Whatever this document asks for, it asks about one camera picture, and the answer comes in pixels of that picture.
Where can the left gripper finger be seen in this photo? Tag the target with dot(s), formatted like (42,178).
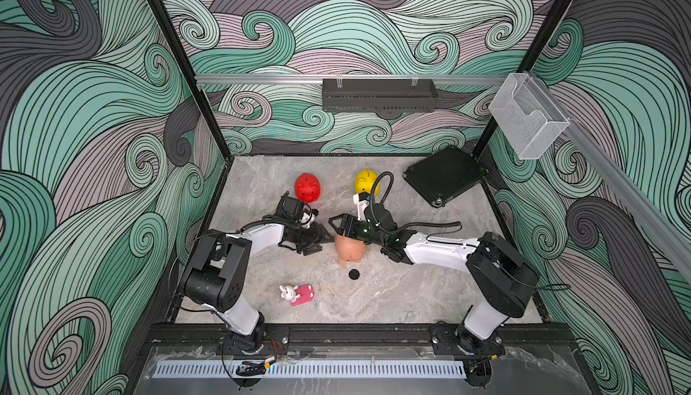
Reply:
(322,235)
(311,249)

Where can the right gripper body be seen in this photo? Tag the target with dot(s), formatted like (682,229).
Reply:
(362,231)

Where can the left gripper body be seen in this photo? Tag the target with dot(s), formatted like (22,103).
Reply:
(303,237)

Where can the peach piggy bank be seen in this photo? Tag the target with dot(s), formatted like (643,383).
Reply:
(349,250)

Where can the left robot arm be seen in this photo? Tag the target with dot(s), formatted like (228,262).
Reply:
(215,274)

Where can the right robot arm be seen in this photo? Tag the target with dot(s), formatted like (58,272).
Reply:
(505,278)

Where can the yellow piggy bank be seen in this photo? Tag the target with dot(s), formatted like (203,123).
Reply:
(365,181)

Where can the red piggy bank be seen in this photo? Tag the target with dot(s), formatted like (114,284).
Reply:
(307,188)

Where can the white bunny on pink base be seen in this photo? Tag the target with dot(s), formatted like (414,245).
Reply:
(297,295)

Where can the black square plate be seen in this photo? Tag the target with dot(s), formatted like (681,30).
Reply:
(444,176)

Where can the white vented strip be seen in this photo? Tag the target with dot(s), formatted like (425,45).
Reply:
(345,369)

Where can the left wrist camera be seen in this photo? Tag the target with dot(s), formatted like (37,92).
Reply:
(308,217)

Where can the black perforated wall tray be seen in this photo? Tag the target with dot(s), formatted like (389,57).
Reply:
(387,98)

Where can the clear plastic wall bin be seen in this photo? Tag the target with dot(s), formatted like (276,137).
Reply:
(528,115)

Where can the aluminium back rail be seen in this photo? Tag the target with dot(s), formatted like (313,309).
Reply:
(316,79)

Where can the aluminium rail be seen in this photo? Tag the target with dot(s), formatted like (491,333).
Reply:
(611,149)
(316,79)

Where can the aluminium right rail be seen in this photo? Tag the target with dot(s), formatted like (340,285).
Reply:
(611,149)

